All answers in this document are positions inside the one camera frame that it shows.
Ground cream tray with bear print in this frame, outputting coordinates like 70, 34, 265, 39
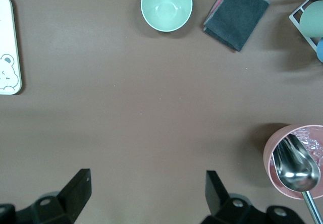
0, 0, 23, 95

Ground light green bowl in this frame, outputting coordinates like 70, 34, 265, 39
140, 0, 193, 32

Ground pink bowl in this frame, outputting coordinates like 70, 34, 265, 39
263, 124, 323, 200

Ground clear ice pieces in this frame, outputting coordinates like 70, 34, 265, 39
294, 130, 323, 168

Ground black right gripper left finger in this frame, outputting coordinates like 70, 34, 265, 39
0, 169, 92, 224

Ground dark grey folded cloth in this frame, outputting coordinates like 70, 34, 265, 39
203, 0, 271, 52

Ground green cup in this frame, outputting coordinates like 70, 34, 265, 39
299, 1, 323, 38

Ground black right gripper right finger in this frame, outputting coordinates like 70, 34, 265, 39
200, 170, 303, 224

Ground white wire cup rack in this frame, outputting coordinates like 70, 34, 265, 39
289, 0, 323, 55

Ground metal scoop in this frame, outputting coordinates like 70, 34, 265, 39
272, 134, 323, 224

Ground blue cup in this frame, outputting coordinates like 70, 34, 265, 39
316, 37, 323, 63

